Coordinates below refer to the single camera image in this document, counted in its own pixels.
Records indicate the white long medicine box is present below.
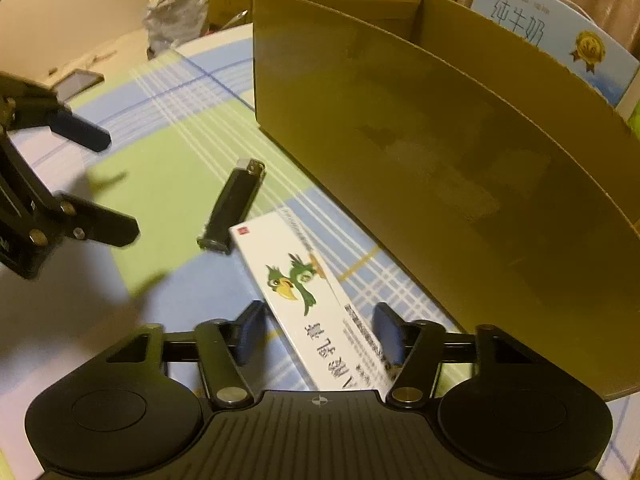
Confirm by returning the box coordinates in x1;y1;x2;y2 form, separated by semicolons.
229;208;393;398

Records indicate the black lighter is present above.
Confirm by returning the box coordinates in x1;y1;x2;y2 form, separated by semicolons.
196;158;266;254

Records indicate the checked bed sheet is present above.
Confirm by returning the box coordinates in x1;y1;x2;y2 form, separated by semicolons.
0;23;640;480

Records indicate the crumpled silver plastic bag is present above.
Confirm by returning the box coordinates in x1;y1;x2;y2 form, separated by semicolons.
142;0;209;60

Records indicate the large brown cardboard box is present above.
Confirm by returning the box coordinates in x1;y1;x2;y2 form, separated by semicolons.
252;0;639;400

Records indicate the blue milk carton box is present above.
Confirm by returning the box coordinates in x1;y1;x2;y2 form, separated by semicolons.
471;0;639;106

